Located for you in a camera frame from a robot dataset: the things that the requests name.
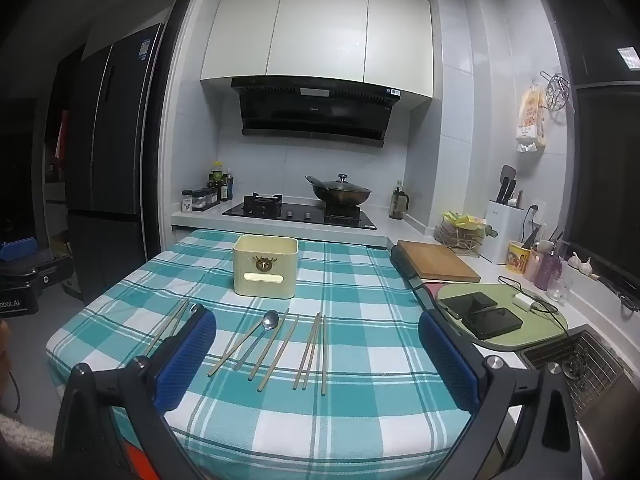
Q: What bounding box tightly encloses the person's left forearm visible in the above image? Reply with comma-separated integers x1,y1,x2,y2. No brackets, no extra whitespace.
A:
0,412,53,461

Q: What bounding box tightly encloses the steel sink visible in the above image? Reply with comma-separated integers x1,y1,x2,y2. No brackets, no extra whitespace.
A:
520,325,640,480

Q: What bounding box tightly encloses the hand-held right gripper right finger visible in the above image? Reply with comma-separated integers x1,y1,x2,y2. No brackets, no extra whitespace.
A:
417,309,586,480

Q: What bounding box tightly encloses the clear glass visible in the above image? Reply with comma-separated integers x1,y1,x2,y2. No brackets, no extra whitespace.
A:
547,277,571,303

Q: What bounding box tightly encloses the teal checked tablecloth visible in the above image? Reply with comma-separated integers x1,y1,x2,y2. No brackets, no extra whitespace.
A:
46,229,506,480

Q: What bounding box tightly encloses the white wall cabinet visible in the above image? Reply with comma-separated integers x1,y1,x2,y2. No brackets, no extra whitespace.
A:
200,0,434,111

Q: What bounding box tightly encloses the white charger with cable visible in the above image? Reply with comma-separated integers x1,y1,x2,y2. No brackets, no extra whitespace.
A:
497,274,571,336

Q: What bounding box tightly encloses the hanging printed bag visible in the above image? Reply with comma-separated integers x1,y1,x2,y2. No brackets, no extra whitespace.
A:
516,85,547,153

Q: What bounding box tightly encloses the cream utensil holder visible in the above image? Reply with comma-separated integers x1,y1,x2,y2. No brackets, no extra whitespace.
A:
232,234,299,297

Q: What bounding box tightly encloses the metal spoon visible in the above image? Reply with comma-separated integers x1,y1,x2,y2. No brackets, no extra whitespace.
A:
232,310,281,372

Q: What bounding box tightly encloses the dark glass pitcher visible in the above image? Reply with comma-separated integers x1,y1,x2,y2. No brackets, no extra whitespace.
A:
389,186,410,220

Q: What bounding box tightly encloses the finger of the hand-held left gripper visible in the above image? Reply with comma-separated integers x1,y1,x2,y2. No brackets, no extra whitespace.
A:
0,238,40,263
0,255,73,292

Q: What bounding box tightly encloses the dark window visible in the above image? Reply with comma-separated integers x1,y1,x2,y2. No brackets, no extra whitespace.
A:
565,0,640,291

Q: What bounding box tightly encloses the wooden cutting board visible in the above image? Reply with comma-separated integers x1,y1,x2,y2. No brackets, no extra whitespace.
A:
397,240,482,283

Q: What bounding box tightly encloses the black wok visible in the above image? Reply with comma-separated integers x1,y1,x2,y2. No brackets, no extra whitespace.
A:
305,175,373,208

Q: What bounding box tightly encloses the black smartphone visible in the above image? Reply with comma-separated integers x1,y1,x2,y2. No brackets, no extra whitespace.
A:
461,307,524,340
437,291,499,320

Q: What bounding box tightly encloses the wire basket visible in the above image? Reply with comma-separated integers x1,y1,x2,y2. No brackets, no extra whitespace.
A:
434,210,501,261

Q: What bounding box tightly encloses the glass wok lid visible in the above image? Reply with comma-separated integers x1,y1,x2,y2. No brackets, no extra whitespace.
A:
320,174,371,193

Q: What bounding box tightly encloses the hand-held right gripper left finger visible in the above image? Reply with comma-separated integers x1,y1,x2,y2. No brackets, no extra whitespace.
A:
52,304,218,480

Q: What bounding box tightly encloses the purple bottle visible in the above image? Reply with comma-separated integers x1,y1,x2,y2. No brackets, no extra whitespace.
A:
534,252,563,291

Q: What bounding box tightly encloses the metal steamer rack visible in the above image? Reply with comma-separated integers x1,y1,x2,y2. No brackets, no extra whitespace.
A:
540,71,572,112

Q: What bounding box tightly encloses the green cutting board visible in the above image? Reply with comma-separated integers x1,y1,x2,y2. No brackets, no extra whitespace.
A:
435,283,571,352

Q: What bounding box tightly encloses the yellow printed mug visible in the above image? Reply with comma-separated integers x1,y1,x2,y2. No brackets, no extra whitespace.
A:
506,241,532,275

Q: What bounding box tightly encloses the pink cup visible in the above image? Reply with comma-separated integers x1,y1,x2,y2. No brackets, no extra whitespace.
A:
524,247,546,283

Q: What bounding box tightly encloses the black range hood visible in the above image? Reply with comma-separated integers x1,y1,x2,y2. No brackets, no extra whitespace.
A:
231,76,403,148

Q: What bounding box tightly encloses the black gas stove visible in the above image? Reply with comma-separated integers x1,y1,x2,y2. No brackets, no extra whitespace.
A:
222,192,377,230

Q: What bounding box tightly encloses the white knife block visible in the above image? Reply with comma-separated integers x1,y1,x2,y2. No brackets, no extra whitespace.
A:
486,199,526,264

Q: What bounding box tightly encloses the dark refrigerator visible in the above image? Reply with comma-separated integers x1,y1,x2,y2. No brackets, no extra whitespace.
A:
65,22,166,306

